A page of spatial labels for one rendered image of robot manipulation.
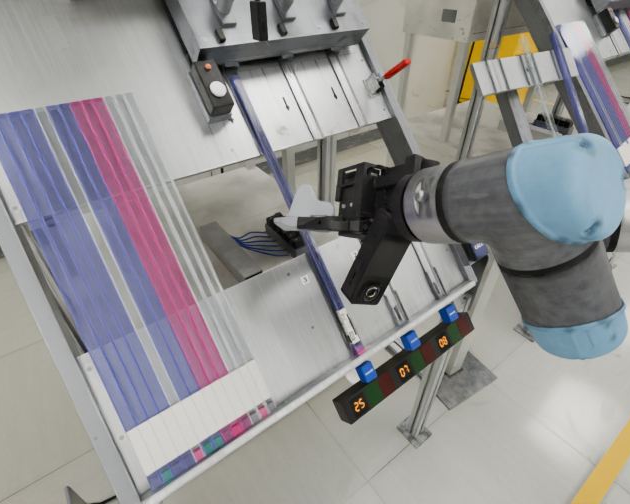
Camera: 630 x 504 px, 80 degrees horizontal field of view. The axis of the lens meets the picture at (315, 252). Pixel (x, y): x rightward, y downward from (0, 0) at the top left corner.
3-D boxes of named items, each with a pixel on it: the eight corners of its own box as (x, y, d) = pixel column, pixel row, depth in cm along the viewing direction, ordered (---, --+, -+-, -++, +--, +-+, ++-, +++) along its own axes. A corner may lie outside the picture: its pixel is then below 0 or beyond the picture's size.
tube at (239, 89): (361, 350, 63) (365, 350, 62) (355, 354, 63) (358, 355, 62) (236, 78, 63) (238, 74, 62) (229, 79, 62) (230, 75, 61)
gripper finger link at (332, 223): (308, 218, 49) (372, 221, 46) (307, 232, 49) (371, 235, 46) (292, 212, 45) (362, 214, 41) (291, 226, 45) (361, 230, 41)
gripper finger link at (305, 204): (278, 187, 51) (342, 187, 47) (274, 230, 51) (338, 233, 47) (267, 181, 48) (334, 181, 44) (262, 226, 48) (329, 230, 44)
